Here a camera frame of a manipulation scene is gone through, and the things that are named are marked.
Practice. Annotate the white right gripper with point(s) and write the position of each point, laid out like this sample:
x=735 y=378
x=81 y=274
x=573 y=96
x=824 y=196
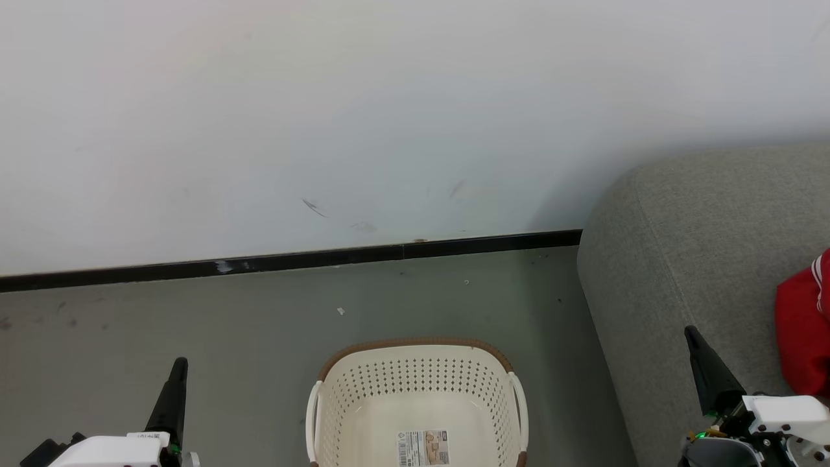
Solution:
x=791 y=415

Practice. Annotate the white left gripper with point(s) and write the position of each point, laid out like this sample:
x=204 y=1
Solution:
x=110 y=453

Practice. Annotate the red and white garment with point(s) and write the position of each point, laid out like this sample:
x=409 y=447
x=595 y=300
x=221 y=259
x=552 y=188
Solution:
x=804 y=337

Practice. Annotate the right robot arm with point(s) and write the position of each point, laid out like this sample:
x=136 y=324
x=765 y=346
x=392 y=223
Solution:
x=720 y=454

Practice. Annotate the cream perforated laundry basket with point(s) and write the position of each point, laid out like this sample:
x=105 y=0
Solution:
x=415 y=402

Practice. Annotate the printed basket label sticker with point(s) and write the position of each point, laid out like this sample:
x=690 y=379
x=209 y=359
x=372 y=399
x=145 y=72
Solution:
x=423 y=449

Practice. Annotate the grey fabric sofa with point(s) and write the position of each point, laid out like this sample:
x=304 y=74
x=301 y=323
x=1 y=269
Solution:
x=681 y=246

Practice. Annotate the black baseboard strip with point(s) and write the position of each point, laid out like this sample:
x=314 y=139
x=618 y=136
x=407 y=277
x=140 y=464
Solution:
x=292 y=261

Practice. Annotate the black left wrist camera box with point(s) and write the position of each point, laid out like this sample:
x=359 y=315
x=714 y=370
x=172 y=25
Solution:
x=48 y=453

